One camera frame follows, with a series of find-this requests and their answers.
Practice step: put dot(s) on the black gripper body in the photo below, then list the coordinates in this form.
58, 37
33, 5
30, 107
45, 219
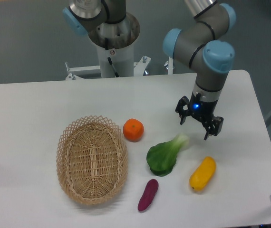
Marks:
201, 110

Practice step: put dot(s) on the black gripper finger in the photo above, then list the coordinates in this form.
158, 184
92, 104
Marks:
213, 125
182, 109

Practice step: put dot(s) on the green bok choy vegetable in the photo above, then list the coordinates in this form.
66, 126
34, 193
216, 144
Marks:
161, 158

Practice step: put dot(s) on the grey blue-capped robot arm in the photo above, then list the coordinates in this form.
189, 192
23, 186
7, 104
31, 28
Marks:
199, 47

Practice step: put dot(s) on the orange tangerine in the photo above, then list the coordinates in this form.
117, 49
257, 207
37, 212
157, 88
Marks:
133, 130

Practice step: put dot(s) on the yellow mango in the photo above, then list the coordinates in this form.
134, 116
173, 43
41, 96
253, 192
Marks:
203, 174

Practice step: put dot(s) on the purple sweet potato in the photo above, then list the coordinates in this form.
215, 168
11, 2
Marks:
148, 195

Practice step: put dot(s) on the woven wicker basket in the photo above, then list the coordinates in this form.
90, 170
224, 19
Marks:
92, 160

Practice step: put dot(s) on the white metal base frame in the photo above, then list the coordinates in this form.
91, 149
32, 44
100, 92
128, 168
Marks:
107, 70

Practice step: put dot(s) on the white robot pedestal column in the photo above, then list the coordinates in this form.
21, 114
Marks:
115, 42

